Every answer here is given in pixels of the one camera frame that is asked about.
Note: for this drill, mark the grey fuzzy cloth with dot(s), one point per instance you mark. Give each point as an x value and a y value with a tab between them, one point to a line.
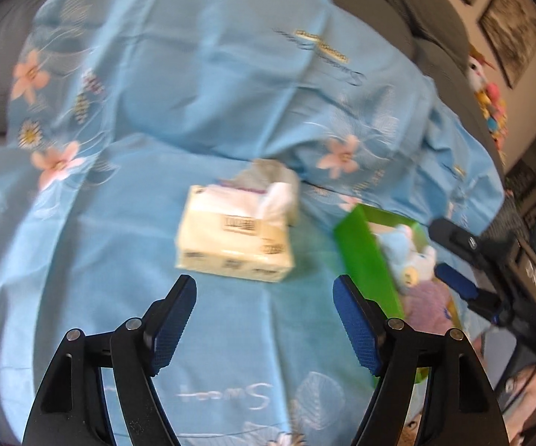
268	169

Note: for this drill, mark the blue floral bed sheet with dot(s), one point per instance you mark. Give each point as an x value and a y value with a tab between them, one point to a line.
203	79

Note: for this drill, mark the person's right hand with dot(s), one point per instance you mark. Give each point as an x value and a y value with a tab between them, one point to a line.
525	395

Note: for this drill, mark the grey checked cushion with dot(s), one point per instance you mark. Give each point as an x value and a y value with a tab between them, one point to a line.
525	186

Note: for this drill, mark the row of colourful plush toys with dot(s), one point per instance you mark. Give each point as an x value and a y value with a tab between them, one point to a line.
493	107

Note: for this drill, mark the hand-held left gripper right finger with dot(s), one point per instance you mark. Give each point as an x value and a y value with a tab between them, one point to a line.
356	330

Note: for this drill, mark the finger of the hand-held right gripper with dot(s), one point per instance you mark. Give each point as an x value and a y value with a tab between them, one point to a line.
463	241
458	281

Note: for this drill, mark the lavender fuzzy cloth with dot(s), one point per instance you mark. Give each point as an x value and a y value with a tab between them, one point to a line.
428	304

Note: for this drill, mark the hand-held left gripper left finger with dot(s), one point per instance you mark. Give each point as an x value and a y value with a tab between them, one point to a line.
175	325

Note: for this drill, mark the green cardboard box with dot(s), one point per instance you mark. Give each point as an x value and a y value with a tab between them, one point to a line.
365	251

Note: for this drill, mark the pale yellow tissue pack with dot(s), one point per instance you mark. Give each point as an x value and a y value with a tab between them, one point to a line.
230	251

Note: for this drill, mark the grey sofa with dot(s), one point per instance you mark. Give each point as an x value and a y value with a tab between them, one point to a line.
388	0

